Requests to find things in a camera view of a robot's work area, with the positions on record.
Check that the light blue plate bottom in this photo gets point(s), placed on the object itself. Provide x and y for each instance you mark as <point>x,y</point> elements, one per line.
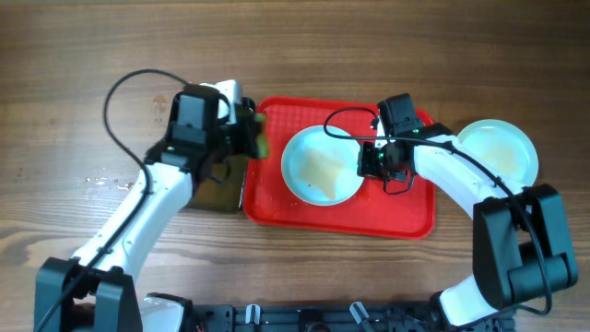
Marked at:
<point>504,147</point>

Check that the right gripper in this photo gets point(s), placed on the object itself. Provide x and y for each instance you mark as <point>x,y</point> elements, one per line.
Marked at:
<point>367,168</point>

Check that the black water tray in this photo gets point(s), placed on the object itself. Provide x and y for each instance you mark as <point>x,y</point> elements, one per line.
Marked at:
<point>225,195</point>

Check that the red plastic serving tray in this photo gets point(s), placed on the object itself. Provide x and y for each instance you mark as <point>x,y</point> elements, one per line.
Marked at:
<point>267,199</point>

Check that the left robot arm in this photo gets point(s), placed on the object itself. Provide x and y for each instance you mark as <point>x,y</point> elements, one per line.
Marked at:
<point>95,289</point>

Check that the light blue plate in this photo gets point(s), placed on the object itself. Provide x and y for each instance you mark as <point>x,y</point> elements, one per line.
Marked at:
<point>319,165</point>
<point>504,147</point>

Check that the green yellow sponge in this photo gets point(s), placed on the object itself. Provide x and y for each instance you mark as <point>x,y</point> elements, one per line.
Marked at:
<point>260,138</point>

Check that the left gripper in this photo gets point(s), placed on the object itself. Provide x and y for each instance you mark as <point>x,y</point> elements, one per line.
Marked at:
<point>251,128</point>

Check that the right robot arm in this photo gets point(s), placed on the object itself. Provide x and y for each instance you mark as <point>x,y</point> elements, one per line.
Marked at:
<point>522,247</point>

